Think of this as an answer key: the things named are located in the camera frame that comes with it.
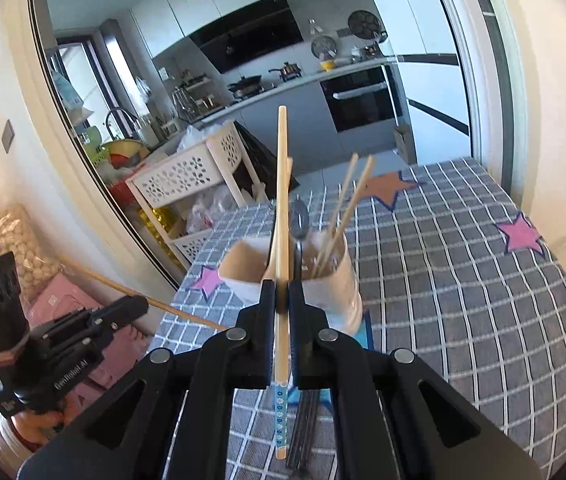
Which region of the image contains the plain bamboo chopstick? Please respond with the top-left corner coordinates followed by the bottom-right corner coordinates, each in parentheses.
top-left (59, 255), bottom-right (227, 332)

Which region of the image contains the bamboo chopstick blue patterned end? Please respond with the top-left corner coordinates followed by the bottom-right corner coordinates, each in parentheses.
top-left (273, 105), bottom-right (291, 460)

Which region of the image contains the person's left hand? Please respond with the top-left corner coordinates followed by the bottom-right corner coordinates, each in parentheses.
top-left (11, 400), bottom-right (76, 446)

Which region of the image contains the black chopstick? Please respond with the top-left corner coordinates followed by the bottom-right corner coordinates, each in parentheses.
top-left (298, 390), bottom-right (321, 469)
top-left (285, 391), bottom-right (309, 470)

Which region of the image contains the pink box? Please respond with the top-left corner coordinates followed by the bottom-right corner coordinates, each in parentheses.
top-left (25, 274), bottom-right (152, 401)

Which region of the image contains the white plastic utensil holder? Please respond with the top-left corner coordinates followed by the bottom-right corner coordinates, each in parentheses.
top-left (217, 226), bottom-right (365, 336)

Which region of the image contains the bamboo chopstick in holder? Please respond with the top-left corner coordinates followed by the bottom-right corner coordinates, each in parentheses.
top-left (311, 153), bottom-right (359, 278)
top-left (319, 155), bottom-right (374, 275)
top-left (262, 156), bottom-right (295, 281)

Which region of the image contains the white perforated plastic shelf rack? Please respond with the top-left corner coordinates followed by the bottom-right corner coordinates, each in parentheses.
top-left (126, 120), bottom-right (265, 268)

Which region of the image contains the silver metal spoon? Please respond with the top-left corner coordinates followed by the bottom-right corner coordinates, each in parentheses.
top-left (289, 198), bottom-right (310, 281)

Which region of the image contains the grey checked tablecloth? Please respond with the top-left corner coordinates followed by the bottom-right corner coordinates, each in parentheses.
top-left (173, 158), bottom-right (566, 479)

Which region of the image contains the built-in black oven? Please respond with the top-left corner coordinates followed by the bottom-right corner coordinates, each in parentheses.
top-left (320, 65), bottom-right (401, 132)

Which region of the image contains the black range hood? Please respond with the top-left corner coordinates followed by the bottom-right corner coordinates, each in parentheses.
top-left (189, 0), bottom-right (303, 74)

